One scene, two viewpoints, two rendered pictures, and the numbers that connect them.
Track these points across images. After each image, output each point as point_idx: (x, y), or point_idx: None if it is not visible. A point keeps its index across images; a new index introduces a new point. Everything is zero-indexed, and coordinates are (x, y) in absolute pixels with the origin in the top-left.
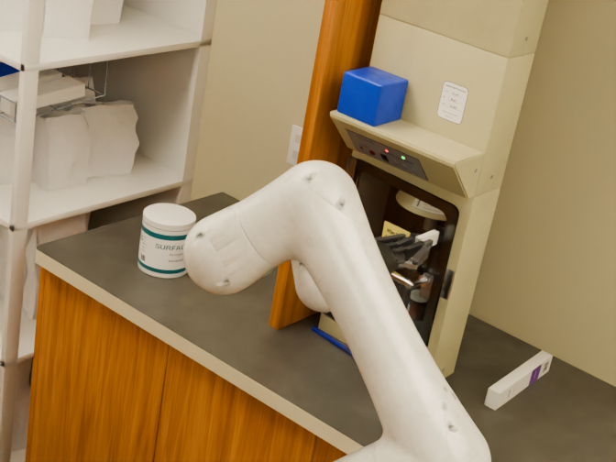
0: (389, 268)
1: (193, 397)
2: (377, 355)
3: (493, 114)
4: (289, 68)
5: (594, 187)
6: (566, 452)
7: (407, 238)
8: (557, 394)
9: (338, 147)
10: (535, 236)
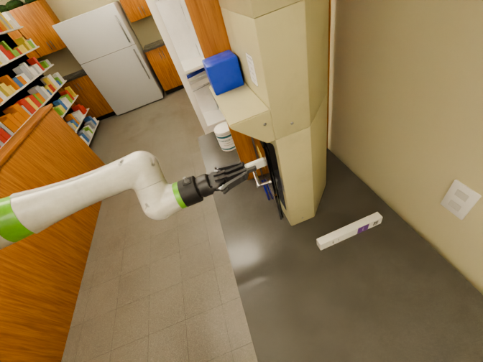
0: (204, 192)
1: None
2: None
3: (264, 77)
4: None
5: (428, 108)
6: (346, 299)
7: (238, 166)
8: (374, 244)
9: None
10: (387, 138)
